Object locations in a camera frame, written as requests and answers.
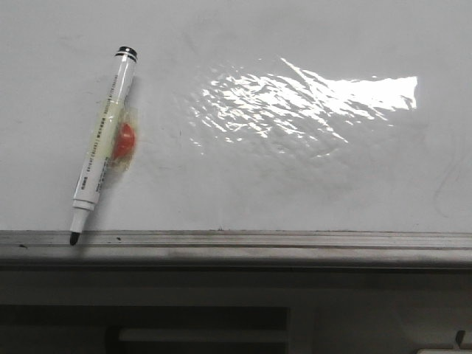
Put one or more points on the white whiteboard marker pen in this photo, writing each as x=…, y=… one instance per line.
x=99, y=153

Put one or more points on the grey cabinet below whiteboard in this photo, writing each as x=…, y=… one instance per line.
x=235, y=311

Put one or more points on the aluminium whiteboard tray rail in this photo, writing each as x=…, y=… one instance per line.
x=212, y=248

